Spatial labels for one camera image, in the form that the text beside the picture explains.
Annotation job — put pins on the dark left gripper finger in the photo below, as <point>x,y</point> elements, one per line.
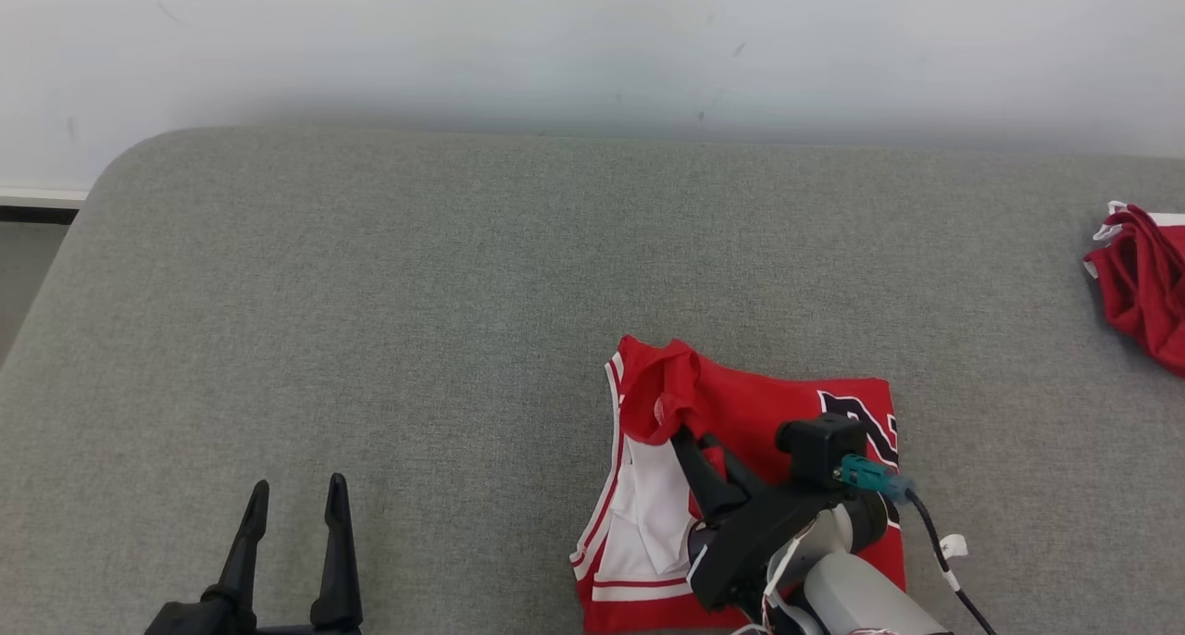
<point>339,570</point>
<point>243,561</point>

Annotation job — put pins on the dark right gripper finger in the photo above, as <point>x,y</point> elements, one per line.
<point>708,491</point>
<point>736,473</point>

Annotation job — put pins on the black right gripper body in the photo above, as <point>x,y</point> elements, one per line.
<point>750,542</point>

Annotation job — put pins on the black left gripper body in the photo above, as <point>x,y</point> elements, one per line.
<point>204,621</point>

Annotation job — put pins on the red basketball jersey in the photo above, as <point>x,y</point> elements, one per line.
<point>759,404</point>

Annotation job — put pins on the red basketball shorts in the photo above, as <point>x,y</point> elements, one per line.
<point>1148,283</point>

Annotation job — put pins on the white and black baseboard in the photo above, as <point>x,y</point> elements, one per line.
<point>37,205</point>

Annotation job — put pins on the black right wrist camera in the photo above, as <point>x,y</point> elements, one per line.
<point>819,450</point>

